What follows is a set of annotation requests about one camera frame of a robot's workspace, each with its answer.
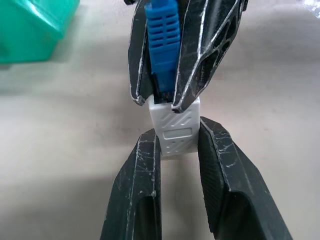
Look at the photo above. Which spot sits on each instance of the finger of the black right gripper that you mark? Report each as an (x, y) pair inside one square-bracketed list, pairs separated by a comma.
[(137, 62), (200, 45)]

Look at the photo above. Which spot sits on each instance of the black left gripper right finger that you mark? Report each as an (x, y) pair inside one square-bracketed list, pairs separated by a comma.
[(230, 190)]

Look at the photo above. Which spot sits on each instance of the green plastic bin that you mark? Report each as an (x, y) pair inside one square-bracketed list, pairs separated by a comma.
[(27, 30)]

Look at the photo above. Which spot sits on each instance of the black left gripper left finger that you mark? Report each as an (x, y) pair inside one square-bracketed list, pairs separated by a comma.
[(135, 190)]

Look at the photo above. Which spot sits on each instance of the white coupler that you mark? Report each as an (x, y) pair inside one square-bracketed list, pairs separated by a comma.
[(176, 136)]

